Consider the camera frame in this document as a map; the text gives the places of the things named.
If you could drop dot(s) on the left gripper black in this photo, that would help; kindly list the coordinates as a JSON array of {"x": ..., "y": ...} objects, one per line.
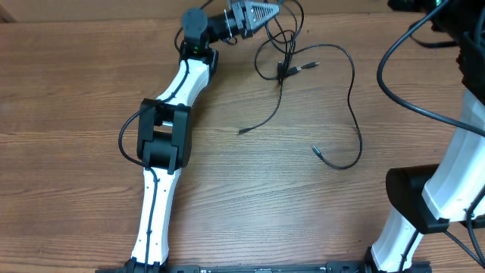
[{"x": 236, "y": 7}]

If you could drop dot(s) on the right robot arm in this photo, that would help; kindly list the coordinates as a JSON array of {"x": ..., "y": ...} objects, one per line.
[{"x": 426, "y": 199}]

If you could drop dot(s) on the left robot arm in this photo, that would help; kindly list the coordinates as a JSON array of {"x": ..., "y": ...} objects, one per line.
[{"x": 164, "y": 136}]

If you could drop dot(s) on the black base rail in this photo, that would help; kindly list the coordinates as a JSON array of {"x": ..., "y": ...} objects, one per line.
[{"x": 329, "y": 267}]

